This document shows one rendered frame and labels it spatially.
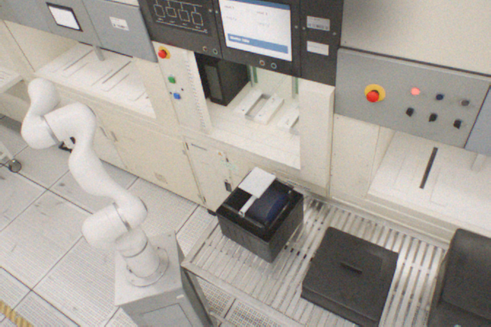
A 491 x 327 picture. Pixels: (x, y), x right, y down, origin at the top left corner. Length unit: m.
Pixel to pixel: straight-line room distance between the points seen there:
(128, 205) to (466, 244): 1.17
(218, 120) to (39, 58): 1.51
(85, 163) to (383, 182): 1.22
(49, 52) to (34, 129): 1.81
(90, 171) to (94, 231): 0.21
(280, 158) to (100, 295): 1.49
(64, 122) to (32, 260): 1.85
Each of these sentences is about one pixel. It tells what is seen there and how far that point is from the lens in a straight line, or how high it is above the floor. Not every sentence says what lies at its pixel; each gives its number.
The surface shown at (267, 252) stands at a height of 0.85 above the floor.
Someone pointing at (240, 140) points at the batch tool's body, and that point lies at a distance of 1.98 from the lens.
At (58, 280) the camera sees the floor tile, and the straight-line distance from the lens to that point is 2.93.
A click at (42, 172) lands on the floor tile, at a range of 3.65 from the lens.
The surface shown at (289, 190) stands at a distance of 1.61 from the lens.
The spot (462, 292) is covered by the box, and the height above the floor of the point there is 1.01.
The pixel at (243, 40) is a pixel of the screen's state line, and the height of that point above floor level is 1.51.
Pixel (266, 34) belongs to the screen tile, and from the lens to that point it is 1.42.
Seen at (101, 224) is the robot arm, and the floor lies 1.18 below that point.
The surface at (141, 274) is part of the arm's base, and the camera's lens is 1.75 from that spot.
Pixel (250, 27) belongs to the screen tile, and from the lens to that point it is 1.44.
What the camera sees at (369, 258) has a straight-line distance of 1.60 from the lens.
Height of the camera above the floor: 2.27
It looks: 45 degrees down
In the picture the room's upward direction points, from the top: 9 degrees counter-clockwise
